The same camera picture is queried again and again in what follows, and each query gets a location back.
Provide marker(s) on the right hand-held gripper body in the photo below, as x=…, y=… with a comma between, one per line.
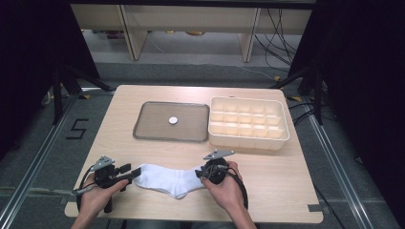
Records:
x=216, y=170

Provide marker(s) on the black metal stand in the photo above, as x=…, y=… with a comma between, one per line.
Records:
x=313, y=92
x=60, y=92

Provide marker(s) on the cream compartment box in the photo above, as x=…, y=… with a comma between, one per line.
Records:
x=248, y=122

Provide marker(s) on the person's right hand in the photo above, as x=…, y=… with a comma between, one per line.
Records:
x=227, y=191

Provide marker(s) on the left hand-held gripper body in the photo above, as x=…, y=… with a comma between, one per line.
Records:
x=103, y=178

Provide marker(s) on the person's left hand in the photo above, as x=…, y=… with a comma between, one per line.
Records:
x=94, y=198

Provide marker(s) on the white sock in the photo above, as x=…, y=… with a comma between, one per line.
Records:
x=165, y=179

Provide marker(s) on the black curtain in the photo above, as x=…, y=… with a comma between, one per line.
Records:
x=366, y=95
x=31, y=63

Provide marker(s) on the grey tape strip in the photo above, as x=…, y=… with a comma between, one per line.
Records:
x=68, y=199
x=315, y=208

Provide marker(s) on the grey flat tray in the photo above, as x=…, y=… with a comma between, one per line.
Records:
x=159, y=122

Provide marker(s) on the white round disc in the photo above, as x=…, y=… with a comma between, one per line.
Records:
x=173, y=120

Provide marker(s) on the cream wooden desk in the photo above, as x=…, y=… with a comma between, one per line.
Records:
x=191, y=19

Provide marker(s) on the aluminium floor rail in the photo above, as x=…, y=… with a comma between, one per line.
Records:
x=337, y=171
x=35, y=165

